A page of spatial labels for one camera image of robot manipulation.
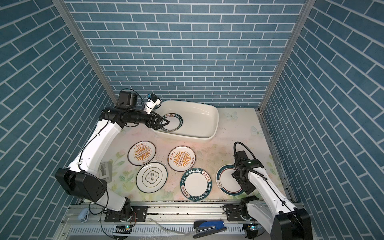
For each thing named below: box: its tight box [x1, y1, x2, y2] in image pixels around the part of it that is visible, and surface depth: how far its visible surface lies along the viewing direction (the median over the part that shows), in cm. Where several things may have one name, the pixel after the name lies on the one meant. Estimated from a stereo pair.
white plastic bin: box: [151, 100, 220, 143], surface depth 114 cm
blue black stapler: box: [193, 220, 227, 239], surface depth 71 cm
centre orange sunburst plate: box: [167, 145, 197, 173], surface depth 95 cm
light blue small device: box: [78, 207, 90, 223], surface depth 73 cm
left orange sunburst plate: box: [127, 140, 157, 166], surface depth 98 cm
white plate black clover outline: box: [136, 162, 168, 194], surface depth 87 cm
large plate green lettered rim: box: [180, 167, 213, 201], surface depth 85 cm
